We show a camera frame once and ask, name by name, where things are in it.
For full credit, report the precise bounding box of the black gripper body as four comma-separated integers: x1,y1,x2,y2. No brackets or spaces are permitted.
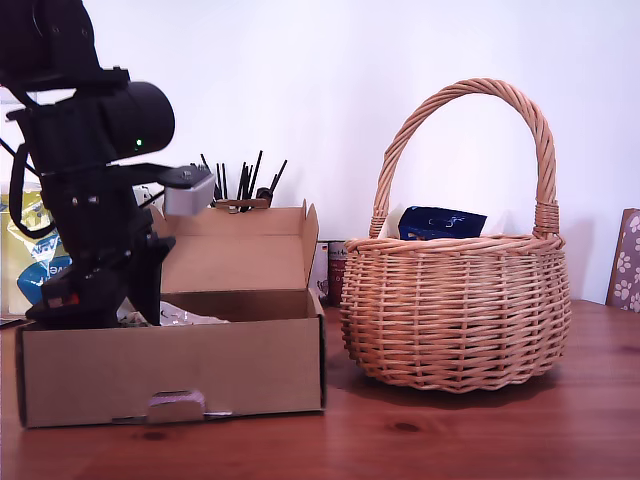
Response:
42,167,154,282

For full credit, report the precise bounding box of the white patterned egg bag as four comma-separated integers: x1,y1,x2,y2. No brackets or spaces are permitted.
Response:
117,299,231,327

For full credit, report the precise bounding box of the brown cardboard box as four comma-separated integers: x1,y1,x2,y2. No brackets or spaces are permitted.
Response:
14,199,329,430

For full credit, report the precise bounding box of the blue and green candy bag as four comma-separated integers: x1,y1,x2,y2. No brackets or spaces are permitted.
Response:
398,204,489,240

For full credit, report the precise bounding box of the woven wicker basket with handle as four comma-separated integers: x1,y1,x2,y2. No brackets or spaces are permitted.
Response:
339,77,573,394

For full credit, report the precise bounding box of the yellow kitchen towel pack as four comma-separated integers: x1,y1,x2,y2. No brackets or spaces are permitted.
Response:
0,180,161,317

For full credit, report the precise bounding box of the wooden stick holder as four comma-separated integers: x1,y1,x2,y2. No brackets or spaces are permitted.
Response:
214,187,274,214

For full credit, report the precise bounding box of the white printed carton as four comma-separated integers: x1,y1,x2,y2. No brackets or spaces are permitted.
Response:
317,241,331,296

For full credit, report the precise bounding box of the dark red tin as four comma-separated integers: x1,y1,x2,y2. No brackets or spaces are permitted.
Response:
327,240,350,307

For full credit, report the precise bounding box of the chair with paw print cushion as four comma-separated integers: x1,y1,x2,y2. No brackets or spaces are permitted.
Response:
604,208,640,314

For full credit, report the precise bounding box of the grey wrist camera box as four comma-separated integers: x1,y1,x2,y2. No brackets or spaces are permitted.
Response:
107,160,216,217

